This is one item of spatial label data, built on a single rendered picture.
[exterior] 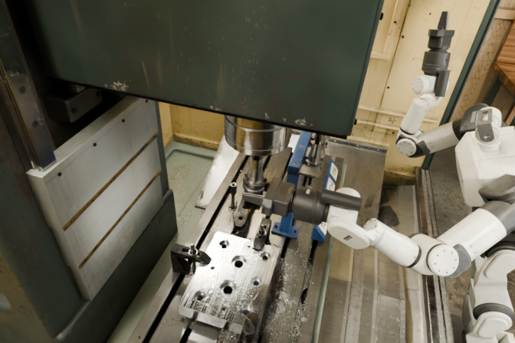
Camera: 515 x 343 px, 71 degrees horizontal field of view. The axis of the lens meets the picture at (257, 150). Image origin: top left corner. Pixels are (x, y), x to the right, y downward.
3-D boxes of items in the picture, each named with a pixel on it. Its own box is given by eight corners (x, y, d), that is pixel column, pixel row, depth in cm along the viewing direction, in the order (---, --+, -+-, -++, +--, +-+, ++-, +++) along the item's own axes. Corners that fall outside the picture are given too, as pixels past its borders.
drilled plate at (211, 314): (279, 257, 123) (280, 248, 120) (254, 339, 100) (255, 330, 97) (216, 240, 128) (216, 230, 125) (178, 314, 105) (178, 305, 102)
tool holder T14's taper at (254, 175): (249, 171, 95) (250, 150, 91) (265, 174, 95) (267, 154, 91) (244, 181, 92) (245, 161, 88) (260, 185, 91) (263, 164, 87)
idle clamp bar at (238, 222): (258, 193, 154) (259, 181, 151) (244, 240, 134) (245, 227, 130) (246, 191, 155) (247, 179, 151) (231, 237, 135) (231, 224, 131)
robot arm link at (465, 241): (418, 276, 101) (480, 230, 103) (448, 295, 88) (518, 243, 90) (397, 242, 100) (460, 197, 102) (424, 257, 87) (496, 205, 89)
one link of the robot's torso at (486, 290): (503, 297, 157) (519, 219, 134) (513, 335, 143) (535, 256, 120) (464, 292, 163) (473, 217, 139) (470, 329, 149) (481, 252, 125)
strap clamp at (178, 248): (212, 274, 121) (211, 245, 112) (208, 282, 118) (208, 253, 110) (177, 263, 124) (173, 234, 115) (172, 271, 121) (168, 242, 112)
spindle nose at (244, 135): (232, 116, 93) (232, 73, 86) (293, 124, 91) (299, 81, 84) (215, 151, 80) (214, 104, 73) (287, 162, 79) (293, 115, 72)
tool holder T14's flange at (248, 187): (246, 174, 98) (247, 168, 96) (268, 180, 97) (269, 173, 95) (239, 190, 93) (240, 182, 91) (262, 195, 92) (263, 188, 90)
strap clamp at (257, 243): (269, 240, 134) (272, 211, 125) (259, 268, 124) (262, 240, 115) (260, 237, 135) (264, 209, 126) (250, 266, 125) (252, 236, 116)
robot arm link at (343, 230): (328, 203, 95) (369, 228, 96) (321, 230, 89) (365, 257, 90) (343, 192, 90) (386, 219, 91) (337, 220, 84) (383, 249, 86)
